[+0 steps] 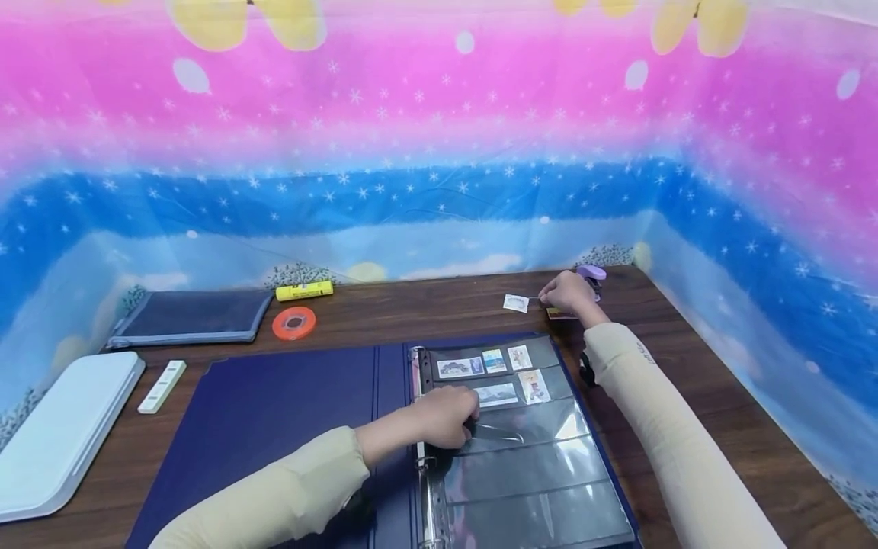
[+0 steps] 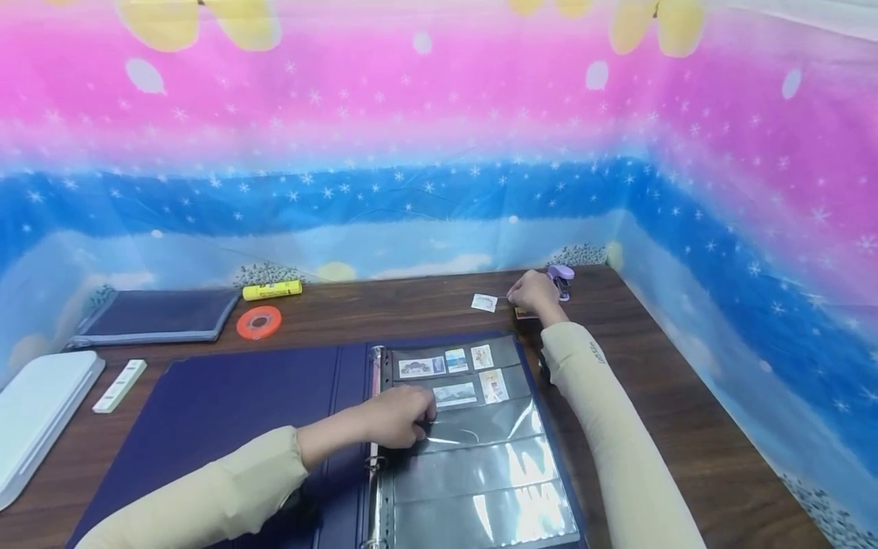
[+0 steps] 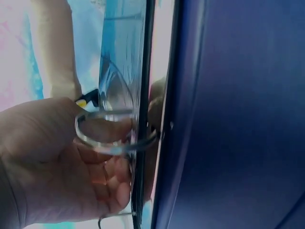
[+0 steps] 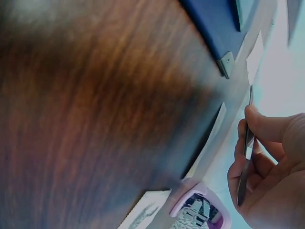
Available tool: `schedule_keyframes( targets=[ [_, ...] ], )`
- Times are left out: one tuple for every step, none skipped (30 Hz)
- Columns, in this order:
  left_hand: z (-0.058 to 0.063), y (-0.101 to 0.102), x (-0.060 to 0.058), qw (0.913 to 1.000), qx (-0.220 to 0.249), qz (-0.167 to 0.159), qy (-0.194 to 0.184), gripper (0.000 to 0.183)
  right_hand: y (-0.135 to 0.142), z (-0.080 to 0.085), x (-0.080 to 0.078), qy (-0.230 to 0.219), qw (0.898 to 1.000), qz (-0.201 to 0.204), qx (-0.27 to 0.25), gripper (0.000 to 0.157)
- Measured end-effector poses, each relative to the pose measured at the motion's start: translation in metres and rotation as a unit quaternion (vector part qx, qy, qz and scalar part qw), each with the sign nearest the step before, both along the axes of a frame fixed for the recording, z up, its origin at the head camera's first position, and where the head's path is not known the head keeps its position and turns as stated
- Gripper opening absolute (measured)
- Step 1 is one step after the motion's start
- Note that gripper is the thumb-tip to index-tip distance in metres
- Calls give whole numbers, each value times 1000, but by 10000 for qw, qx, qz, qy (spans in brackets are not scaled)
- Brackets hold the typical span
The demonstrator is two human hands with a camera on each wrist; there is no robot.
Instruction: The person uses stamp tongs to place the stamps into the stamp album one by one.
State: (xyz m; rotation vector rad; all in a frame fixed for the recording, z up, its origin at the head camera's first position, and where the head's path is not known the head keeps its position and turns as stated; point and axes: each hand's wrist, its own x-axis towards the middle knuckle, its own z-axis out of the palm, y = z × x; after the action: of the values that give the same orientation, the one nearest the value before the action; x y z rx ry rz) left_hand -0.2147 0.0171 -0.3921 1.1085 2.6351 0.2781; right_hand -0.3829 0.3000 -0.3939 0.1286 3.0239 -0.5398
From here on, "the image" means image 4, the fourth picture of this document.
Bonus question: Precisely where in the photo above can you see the person's right hand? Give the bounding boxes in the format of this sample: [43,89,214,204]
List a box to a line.
[227,104,305,229]

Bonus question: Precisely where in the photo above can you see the blue case with metal corner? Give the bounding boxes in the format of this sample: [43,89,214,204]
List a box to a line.
[177,0,242,80]

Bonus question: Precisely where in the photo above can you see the pink rounded tray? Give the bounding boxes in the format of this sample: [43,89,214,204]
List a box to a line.
[169,178,232,229]

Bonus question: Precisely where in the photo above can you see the white printed paper sheet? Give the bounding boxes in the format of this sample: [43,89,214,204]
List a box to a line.
[118,189,173,229]

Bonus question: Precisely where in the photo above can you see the small white paper piece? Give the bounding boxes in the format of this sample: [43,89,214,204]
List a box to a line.
[245,31,264,85]

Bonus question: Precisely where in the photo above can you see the metal tweezers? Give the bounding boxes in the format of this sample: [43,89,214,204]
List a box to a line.
[237,85,256,208]

